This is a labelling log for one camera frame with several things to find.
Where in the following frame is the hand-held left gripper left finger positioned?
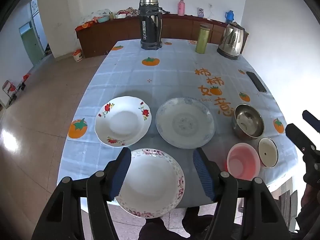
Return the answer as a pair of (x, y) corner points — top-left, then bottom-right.
(31, 147), (132, 240)

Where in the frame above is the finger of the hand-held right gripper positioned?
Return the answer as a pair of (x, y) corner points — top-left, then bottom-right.
(302, 110), (320, 132)
(285, 123), (320, 157)

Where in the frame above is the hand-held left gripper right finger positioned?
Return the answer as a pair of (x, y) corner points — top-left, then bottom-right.
(192, 147), (292, 240)

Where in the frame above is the pink flower rimmed plate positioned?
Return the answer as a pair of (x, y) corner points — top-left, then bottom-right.
(115, 148), (185, 219)

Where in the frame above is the pink plastic bowl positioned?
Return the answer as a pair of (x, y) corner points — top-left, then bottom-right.
(227, 142), (261, 180)

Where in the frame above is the red flower white plate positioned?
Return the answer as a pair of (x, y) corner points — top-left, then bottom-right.
(94, 96), (152, 147)

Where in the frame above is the stainless steel bowl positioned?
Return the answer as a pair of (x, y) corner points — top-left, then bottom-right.
(232, 104), (265, 140)

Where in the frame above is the blue patterned white plate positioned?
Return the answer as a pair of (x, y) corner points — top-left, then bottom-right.
(155, 97), (216, 149)

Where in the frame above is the wooden chair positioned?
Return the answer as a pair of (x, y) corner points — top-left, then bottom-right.
(274, 177), (298, 228)

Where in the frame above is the person's right leg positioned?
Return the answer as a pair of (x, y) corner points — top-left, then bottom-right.
(182, 207), (218, 240)

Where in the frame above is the person's leg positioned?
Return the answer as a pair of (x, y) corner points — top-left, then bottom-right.
(139, 217), (171, 240)
(182, 207), (218, 240)

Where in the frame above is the person's left leg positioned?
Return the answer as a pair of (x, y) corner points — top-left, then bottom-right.
(139, 217), (171, 240)

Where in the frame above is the black smartphone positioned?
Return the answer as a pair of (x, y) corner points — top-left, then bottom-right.
(246, 71), (267, 93)

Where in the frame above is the persimmon printed tablecloth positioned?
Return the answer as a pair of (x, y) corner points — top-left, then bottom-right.
(58, 39), (299, 205)

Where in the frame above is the stainless steel electric kettle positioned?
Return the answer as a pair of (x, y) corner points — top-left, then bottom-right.
(217, 22), (249, 60)

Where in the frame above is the green tumbler bottle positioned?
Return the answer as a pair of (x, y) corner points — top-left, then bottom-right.
(195, 23), (213, 54)

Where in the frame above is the red small stool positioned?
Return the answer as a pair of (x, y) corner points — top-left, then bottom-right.
(21, 73), (32, 90)

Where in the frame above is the brown wooden sideboard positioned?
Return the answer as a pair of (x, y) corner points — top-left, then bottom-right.
(76, 14), (249, 59)

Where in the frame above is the red folding chair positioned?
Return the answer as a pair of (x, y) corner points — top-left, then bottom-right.
(2, 80), (18, 105)

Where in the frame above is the black steel thermos flask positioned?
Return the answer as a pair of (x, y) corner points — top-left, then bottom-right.
(139, 0), (163, 50)

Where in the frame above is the orange printed box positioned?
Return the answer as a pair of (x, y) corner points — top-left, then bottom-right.
(76, 21), (95, 32)

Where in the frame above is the green door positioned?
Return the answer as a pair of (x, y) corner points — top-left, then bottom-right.
(19, 22), (45, 67)

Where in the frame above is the floral cloth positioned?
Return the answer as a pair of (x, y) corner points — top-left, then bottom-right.
(116, 7), (139, 18)

